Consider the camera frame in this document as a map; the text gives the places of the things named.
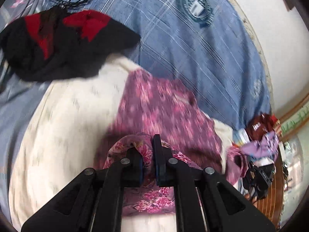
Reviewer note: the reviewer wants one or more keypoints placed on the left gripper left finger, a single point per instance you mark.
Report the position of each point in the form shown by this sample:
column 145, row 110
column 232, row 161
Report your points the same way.
column 92, row 201

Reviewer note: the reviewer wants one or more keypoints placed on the lilac cloth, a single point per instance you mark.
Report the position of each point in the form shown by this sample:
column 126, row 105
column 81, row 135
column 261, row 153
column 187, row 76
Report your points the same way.
column 267, row 147

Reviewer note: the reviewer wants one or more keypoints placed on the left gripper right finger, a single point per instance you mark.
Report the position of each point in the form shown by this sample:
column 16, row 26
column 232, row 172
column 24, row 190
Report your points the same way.
column 204, row 200

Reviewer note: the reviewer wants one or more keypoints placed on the black and red garment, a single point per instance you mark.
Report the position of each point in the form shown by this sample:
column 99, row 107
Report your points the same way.
column 58, row 45

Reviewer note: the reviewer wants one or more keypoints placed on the purple floral garment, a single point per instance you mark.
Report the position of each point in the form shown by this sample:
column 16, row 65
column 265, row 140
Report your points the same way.
column 156, row 106

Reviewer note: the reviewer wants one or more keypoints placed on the dark red plastic bag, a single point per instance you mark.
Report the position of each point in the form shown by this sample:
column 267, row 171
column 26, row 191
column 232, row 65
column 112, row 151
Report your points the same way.
column 260, row 125

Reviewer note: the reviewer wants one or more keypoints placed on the cream leaf-print pillow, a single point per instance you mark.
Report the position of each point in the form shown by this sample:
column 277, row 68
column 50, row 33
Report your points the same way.
column 63, row 136

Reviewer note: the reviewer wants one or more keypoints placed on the blue plaid quilt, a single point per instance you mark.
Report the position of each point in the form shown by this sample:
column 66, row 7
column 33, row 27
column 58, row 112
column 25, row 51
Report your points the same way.
column 204, row 44

